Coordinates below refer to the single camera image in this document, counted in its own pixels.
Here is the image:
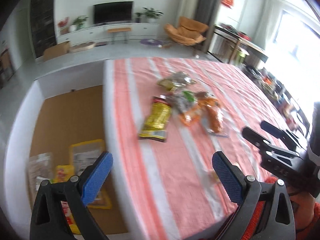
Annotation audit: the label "orange lounge chair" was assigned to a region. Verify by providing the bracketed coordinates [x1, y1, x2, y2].
[164, 16, 209, 46]

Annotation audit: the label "red striped tablecloth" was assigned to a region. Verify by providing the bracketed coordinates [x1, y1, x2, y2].
[103, 57, 287, 239]

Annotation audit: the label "small wooden bench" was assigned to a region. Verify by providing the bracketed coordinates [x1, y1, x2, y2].
[107, 27, 132, 44]

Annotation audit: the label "grey curtain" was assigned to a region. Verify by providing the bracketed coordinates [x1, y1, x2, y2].
[195, 0, 221, 53]

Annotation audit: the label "wooden side table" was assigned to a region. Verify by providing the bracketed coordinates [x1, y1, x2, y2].
[208, 24, 268, 67]

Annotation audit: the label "white floor air conditioner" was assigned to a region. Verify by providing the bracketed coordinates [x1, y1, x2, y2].
[175, 0, 199, 27]

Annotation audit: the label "purple round floor mat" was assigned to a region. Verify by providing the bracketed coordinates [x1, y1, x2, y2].
[140, 38, 163, 47]

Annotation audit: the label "black glass display cabinet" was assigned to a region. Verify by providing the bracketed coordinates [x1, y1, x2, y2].
[30, 0, 56, 58]

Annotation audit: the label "oval cat scratcher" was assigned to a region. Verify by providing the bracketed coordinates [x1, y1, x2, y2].
[69, 41, 96, 53]

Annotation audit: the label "beige snack packet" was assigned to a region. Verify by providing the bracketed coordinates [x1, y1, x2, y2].
[69, 139, 112, 210]

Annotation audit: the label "yellow red snack bag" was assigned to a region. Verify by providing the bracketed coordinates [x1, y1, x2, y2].
[51, 164, 83, 234]

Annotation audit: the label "orange walnut snack bag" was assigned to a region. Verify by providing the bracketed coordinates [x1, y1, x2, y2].
[165, 90, 202, 126]

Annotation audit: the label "leafy plant white vase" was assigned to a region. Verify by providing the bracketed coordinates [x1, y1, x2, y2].
[68, 15, 88, 33]

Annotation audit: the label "white cardboard storage box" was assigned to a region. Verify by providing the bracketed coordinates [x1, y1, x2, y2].
[3, 61, 131, 240]

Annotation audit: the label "white tv cabinet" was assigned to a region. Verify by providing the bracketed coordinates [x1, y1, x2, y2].
[56, 23, 159, 45]

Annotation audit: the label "yellow black snack bag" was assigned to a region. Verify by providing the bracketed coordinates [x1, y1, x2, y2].
[138, 97, 172, 142]

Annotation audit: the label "cluttered windowsill items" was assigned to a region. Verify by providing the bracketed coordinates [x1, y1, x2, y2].
[241, 64, 311, 139]

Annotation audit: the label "small dark potted plant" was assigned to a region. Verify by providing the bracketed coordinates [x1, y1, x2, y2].
[135, 12, 143, 23]

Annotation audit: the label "small brown meat packet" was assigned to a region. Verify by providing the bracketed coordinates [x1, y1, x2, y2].
[194, 91, 215, 100]

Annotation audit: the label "green potted plant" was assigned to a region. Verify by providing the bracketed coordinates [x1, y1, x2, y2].
[143, 7, 163, 23]

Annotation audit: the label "black flat television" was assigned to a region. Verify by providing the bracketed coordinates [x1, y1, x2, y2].
[93, 1, 133, 24]

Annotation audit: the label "red flower vase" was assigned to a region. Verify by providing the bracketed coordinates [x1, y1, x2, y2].
[57, 17, 69, 35]

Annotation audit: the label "brown cardboard box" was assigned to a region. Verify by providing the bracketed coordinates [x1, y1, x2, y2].
[43, 41, 71, 61]

